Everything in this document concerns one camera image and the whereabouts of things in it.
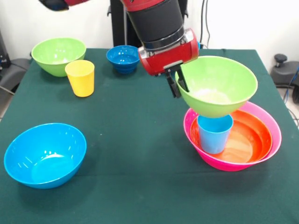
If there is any orange plastic bowl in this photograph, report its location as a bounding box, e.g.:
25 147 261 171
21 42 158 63
190 109 273 164

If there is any small dark blue bowl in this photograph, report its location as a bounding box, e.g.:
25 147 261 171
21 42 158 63
106 45 141 74

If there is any yellow plastic cup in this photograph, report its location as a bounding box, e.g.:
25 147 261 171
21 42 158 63
64 60 95 98

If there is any grey chair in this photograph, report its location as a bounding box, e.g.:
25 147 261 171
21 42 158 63
0 58 31 95

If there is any large pink plastic bowl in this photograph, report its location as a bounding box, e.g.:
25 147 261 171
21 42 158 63
183 101 282 172

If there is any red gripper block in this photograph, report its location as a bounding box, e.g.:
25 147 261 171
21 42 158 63
137 28 200 99

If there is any black wall cable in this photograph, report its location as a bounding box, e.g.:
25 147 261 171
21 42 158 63
200 0 211 49

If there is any black device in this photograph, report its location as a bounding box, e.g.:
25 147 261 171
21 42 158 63
0 30 10 70

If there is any green plastic bowl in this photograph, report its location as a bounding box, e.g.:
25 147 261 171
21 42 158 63
175 55 258 119
31 37 87 77

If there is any light blue plastic cup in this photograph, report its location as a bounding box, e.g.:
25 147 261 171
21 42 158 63
197 114 234 154

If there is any blue cable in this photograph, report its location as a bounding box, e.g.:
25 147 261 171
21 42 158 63
283 66 299 104

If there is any black equipment with knob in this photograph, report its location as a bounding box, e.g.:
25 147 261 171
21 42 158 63
270 54 299 105

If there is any dark green tablecloth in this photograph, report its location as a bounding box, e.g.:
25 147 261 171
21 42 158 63
0 48 299 224

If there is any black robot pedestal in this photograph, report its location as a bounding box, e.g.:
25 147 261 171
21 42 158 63
107 0 189 47

